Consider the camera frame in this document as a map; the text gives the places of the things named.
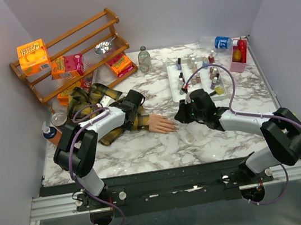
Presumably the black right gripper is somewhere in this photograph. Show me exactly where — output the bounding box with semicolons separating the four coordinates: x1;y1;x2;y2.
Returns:
172;96;206;125

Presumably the yellow plaid shirt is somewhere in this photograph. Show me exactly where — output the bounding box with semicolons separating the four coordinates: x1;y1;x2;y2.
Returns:
67;83;150;146

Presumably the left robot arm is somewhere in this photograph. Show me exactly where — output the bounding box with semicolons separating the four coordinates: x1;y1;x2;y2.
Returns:
53;90;145;208

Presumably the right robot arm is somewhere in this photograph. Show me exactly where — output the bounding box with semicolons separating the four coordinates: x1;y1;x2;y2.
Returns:
174;89;301;184

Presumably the mannequin hand with long nails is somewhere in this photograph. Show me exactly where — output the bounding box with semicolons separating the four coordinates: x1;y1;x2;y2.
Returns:
146;114;178;134

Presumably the silver glitter bottle black cap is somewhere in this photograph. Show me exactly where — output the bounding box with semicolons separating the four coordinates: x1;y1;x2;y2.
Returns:
177;80;187;95

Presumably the gold glitter bottle white cap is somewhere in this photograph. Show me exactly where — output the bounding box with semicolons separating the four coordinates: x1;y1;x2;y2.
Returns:
191;74;198;85

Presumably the white plastic organizer tray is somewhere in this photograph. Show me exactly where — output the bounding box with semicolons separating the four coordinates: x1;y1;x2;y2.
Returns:
165;56;228;103

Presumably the orange pink box lower shelf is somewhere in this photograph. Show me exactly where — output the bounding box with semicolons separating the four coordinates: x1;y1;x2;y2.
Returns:
105;53;133;78

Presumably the yellow polish bottle black cap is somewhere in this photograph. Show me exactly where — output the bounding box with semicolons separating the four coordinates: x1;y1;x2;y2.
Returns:
210;86;225;96

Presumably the glass bottle with cap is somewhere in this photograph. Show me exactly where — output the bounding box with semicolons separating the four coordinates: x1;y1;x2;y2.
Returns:
138;46;151;74

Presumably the red white package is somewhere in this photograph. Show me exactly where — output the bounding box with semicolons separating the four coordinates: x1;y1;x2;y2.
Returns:
80;73;94;91

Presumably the purple polish bottle back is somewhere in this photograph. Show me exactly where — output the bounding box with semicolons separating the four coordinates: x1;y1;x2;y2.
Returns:
176;58;182;70

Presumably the copper glitter bottle white cap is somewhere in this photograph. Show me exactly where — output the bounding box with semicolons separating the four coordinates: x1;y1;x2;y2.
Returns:
209;67;218;79

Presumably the blue polish bottle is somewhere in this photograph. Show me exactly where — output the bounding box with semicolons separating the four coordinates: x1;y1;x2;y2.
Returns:
202;56;210;69

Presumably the wooden shelf rack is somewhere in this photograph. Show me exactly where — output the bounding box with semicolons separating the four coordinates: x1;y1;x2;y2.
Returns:
10;8;137;112

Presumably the metal spoon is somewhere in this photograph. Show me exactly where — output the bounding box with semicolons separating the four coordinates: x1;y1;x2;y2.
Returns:
94;36;117;55

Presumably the orange box bottom shelf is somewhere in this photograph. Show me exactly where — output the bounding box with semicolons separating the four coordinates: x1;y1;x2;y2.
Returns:
57;87;74;106

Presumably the metal soda can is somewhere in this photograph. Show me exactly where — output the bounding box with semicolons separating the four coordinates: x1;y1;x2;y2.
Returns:
51;111;68;133

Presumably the pink plastic bin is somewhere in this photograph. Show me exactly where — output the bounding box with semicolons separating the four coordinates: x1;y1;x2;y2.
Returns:
230;38;248;73

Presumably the plastic water bottle blue label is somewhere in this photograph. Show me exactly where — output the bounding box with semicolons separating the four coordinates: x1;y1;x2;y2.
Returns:
198;36;239;50

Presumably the pink orange sponge box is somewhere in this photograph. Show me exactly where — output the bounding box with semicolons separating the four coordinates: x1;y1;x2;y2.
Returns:
51;53;84;80

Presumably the yellow lemon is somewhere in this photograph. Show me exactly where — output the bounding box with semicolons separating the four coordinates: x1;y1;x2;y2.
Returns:
232;49;242;63

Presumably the orange spray bottle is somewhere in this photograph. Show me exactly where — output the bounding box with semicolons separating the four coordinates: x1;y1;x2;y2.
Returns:
42;121;62;146

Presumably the red ketchup bottle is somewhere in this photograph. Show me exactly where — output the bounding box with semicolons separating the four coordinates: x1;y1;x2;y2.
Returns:
238;39;247;63

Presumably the orange scrub box large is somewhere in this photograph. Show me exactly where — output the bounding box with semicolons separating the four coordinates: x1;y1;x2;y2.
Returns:
17;39;52;76

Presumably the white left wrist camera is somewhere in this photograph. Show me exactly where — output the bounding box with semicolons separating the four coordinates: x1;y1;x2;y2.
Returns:
100;95;115;107

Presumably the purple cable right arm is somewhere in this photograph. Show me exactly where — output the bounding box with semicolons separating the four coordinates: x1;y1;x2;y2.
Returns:
179;50;301;215

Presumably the black mounting rail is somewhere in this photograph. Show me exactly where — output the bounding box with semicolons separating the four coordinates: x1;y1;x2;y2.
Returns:
39;158;274;225

